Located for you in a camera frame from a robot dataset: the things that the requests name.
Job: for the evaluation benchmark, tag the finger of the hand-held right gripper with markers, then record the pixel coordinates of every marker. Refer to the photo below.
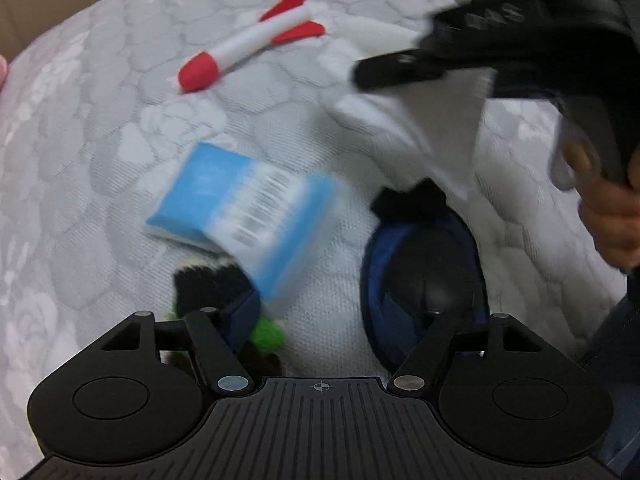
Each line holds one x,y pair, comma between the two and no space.
400,67

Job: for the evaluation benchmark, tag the crocheted green brown doll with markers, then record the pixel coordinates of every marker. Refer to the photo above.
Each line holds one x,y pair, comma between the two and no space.
215,290

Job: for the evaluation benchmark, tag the blue tissue packet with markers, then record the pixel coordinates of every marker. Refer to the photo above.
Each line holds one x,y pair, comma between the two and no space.
250,215

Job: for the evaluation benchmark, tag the red white rocket toy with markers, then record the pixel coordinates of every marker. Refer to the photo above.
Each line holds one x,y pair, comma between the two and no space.
240,45

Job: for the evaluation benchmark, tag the person's right hand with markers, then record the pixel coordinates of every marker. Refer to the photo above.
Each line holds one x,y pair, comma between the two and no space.
610,225

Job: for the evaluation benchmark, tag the pink white bunny plush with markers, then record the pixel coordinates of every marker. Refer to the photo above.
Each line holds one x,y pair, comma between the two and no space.
2,72

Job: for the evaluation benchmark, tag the white tissue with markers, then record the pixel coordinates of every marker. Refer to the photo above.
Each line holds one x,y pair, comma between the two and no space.
425,125

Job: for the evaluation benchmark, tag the round blue black container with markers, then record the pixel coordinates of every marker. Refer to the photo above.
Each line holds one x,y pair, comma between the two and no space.
425,270

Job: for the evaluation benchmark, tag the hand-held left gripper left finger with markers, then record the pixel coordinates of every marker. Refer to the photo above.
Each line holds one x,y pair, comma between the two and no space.
244,312

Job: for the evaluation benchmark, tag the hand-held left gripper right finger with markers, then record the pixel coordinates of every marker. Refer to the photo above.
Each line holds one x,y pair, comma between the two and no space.
425,352

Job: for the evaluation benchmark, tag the grey quilted mattress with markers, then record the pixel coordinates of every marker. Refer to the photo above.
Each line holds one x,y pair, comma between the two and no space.
90,185

